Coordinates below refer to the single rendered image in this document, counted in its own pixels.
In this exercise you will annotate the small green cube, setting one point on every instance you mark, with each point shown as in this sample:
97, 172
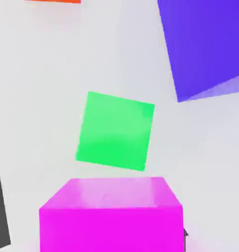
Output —
115, 132

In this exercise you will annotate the large purple box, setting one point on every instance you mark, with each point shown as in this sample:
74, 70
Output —
202, 45

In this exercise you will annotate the small magenta cube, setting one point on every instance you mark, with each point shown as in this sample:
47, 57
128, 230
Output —
111, 226

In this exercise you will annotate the large orange box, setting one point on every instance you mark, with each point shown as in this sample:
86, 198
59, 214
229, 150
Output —
54, 1

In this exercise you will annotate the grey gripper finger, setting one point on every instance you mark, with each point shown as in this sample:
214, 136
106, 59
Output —
185, 234

